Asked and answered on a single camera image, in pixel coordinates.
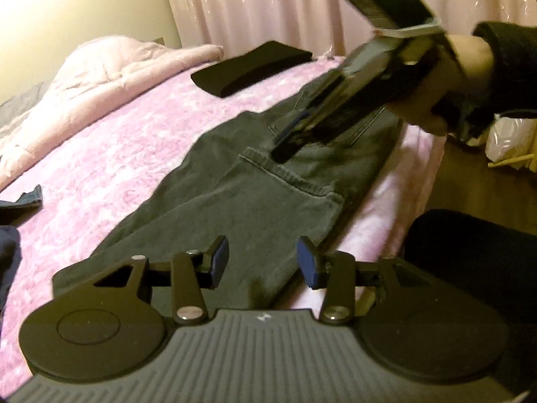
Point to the pale pink comforter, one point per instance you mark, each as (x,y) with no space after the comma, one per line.
(105,75)

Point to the folded black cloth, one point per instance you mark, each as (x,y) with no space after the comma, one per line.
(251,69)

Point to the pink patterned bed blanket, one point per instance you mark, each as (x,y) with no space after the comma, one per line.
(117,147)

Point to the person's right forearm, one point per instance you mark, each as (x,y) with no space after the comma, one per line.
(512,67)

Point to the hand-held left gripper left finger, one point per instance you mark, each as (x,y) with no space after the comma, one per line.
(220,261)

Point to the white plastic bag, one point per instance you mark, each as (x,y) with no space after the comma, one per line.
(514,136)

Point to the navy garment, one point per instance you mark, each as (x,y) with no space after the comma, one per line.
(7,260)

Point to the person's right hand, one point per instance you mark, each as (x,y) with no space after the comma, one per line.
(474,56)

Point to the dark grey jeans pants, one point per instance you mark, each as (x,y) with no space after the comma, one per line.
(251,201)

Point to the pale wooden stick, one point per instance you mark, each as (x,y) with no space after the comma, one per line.
(514,160)

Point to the pink curtain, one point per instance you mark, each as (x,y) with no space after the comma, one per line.
(272,4)

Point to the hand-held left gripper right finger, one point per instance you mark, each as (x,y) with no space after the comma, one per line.
(306,261)

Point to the grey bed sheet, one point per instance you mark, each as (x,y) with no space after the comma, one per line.
(19,107)

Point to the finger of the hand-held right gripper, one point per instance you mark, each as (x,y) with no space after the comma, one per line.
(289,140)

